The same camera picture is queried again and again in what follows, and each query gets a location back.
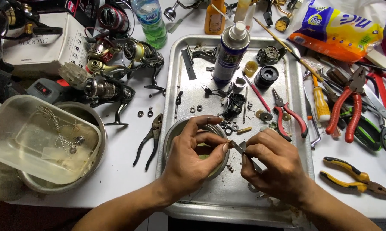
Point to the green and black cutter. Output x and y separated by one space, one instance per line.
366 134

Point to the small black lever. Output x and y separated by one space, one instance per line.
179 98

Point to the flat metal washer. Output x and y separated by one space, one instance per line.
249 187

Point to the silver metal tweezers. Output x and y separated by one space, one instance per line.
237 147

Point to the white plastic bottle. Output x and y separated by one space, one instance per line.
242 11

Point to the grey gear disc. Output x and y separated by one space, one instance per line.
266 116

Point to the red spool fishing reel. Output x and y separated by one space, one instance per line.
113 17

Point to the black slip joint pliers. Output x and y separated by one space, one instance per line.
153 133

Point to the large metal bowl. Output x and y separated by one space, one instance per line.
96 122

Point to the silver metal tray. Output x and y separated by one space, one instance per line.
199 80

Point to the black reel body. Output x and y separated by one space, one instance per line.
234 104

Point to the dark reel rotor part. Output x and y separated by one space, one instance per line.
270 54

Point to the yellow and black pliers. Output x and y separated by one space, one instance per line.
356 175

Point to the small silver spool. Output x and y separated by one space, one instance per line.
239 84

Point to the plastic bottle with green liquid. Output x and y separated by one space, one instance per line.
152 25

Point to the thin red stick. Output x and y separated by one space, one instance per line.
257 93

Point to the clear spool fishing reel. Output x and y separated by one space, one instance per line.
100 88

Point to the thin metal shaft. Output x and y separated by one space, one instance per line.
245 104

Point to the white cardboard box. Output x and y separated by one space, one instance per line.
48 48

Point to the large black fishing reel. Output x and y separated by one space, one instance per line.
7 19

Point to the small yellow grease jar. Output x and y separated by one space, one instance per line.
250 68

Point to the bent metal hex key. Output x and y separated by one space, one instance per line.
312 125

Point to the black reel spool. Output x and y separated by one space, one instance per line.
266 77

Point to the orange plastic bottle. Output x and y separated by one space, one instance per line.
214 19

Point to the silver and red fishing reel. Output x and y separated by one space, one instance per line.
101 48

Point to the person's right hand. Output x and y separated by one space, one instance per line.
279 166

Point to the person's left hand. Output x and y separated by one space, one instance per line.
183 163

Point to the blue spray can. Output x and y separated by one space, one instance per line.
230 54

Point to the clear plastic container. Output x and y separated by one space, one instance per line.
36 141

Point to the small metal bowl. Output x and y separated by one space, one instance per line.
177 128

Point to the small brass part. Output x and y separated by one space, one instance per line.
244 130

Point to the gold spool fishing reel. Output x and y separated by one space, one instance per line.
141 53

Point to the small red needle nose pliers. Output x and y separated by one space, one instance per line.
295 117

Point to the yellow and blue tissue pack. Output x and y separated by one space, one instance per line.
337 30

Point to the grey and red power tool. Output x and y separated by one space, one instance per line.
45 89

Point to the brass washer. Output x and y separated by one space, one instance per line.
286 116

